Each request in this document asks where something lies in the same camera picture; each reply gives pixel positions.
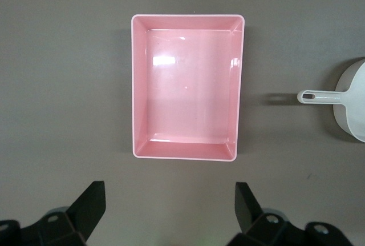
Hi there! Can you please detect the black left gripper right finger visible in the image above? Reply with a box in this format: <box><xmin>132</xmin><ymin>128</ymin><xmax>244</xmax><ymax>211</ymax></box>
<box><xmin>228</xmin><ymin>182</ymin><xmax>365</xmax><ymax>246</ymax></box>

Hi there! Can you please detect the beige plastic dustpan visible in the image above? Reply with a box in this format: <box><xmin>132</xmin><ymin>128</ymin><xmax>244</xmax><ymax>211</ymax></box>
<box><xmin>297</xmin><ymin>57</ymin><xmax>365</xmax><ymax>143</ymax></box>

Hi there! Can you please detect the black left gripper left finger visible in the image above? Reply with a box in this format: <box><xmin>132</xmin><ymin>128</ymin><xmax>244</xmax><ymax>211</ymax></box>
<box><xmin>0</xmin><ymin>181</ymin><xmax>107</xmax><ymax>246</ymax></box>

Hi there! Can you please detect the brown table mat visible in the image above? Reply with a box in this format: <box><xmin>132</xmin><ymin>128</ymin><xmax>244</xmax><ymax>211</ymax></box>
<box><xmin>0</xmin><ymin>0</ymin><xmax>365</xmax><ymax>246</ymax></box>

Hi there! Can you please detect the pink plastic bin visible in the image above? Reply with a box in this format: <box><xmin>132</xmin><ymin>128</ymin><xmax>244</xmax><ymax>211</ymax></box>
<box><xmin>131</xmin><ymin>14</ymin><xmax>246</xmax><ymax>163</ymax></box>

